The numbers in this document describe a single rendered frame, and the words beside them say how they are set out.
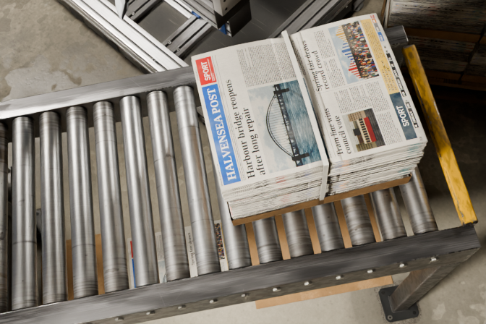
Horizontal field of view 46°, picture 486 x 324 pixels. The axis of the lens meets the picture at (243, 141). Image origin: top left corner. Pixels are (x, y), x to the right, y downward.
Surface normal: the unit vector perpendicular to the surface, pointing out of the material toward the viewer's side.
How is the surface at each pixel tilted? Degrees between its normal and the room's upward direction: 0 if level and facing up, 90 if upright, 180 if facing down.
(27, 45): 0
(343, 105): 1
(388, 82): 2
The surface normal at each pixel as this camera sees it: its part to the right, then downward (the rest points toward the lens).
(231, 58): -0.07, -0.41
